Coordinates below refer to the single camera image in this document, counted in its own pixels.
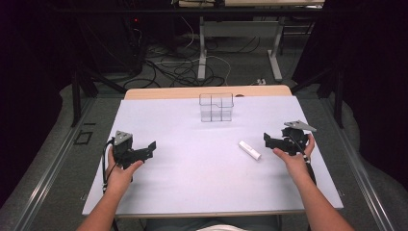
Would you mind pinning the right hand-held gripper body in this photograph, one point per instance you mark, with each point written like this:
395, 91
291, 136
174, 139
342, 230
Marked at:
294, 139

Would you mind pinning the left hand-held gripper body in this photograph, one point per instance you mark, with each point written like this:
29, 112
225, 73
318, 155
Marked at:
123, 150

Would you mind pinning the person's right hand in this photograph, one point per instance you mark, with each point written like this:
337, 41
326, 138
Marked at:
296, 165

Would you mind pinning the person's left hand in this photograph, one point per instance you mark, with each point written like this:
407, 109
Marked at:
119, 176

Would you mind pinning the white rectangular stick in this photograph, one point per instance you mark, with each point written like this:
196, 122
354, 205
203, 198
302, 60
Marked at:
249, 150

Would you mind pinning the white power plug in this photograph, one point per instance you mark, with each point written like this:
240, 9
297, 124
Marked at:
261, 82

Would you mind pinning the white table cover board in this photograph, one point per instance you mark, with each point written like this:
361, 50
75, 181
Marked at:
205, 166

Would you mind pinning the wooden table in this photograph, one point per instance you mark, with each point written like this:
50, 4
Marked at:
179, 93

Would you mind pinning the black metal stand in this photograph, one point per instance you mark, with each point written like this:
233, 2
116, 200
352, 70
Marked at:
81, 93
333, 89

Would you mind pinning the clear acrylic organizer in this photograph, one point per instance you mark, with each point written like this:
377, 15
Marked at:
216, 107

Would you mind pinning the black computer tower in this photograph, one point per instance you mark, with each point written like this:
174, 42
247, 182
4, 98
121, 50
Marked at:
136, 45

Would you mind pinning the metal floor rail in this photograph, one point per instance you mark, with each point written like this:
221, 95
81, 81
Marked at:
48, 173
356, 166

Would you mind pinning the white metal desk frame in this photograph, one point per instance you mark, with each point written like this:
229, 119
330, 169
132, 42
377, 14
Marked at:
240, 30

